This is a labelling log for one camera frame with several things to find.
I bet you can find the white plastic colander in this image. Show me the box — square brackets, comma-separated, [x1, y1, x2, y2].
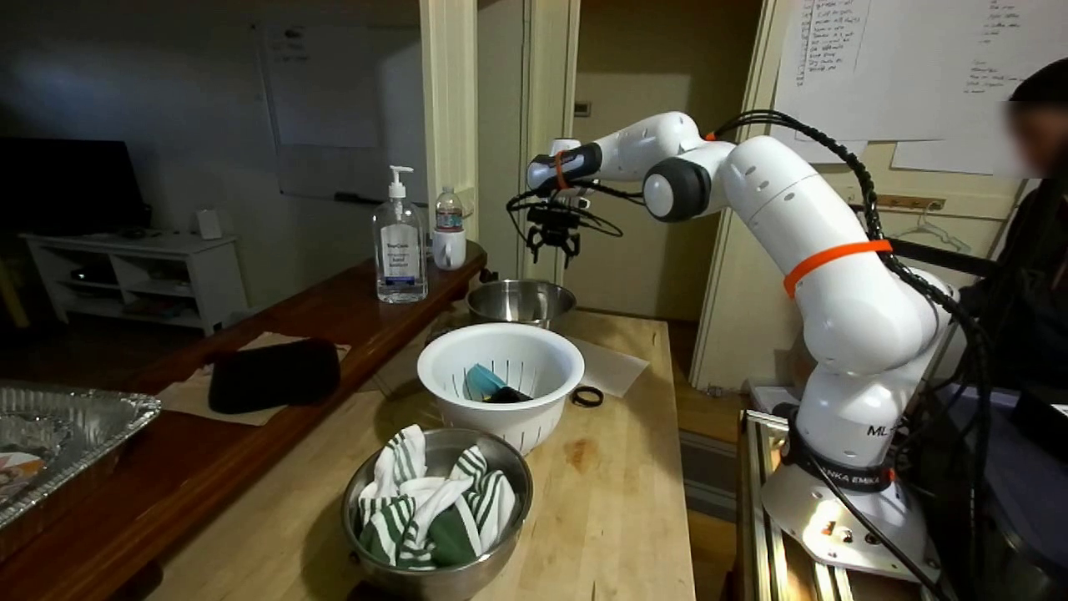
[419, 325, 584, 454]

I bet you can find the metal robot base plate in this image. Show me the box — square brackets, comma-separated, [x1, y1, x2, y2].
[761, 464, 941, 586]

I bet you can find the white wall whiteboard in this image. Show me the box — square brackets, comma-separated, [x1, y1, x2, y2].
[773, 0, 1068, 174]

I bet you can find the orange cable strap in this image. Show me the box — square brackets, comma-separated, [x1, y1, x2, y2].
[780, 238, 897, 300]

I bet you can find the white tv stand shelf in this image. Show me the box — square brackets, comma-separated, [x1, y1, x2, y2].
[28, 233, 248, 333]

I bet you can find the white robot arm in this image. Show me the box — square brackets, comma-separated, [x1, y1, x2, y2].
[526, 111, 955, 473]

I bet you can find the black television screen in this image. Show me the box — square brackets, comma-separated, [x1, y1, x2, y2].
[0, 136, 150, 238]

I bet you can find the black folded cloth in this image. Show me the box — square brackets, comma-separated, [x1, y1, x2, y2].
[207, 340, 342, 413]

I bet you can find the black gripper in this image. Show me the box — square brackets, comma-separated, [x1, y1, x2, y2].
[525, 197, 580, 265]

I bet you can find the teal scoop in colander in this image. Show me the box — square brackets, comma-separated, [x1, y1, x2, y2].
[465, 363, 522, 404]

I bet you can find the hand sanitizer pump bottle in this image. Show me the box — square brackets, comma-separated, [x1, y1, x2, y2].
[375, 163, 426, 304]

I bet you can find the small clear water bottle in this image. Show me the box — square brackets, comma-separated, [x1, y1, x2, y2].
[431, 186, 466, 272]

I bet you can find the dark wooden counter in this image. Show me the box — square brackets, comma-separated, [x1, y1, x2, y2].
[0, 251, 484, 601]

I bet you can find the green white striped cloth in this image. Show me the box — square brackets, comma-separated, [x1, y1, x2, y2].
[357, 424, 519, 570]

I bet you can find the aluminium foil tray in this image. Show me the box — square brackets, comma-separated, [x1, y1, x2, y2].
[0, 384, 159, 527]

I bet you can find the steel mixing bowl far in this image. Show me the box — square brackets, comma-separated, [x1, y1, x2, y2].
[466, 279, 573, 328]

